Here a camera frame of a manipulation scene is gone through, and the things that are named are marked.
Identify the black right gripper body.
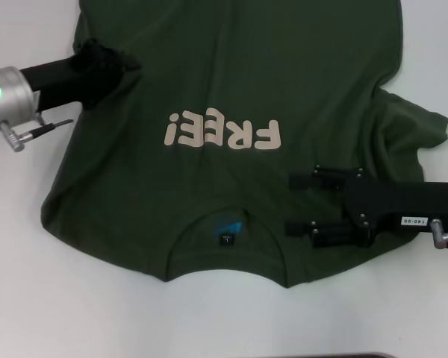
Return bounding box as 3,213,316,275
341,168,448,249

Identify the dark left arm cable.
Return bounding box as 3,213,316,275
22,118,75,139

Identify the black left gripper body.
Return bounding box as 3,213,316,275
19,55,89,113

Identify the dark green FREE! t-shirt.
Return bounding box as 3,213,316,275
40,0,448,290

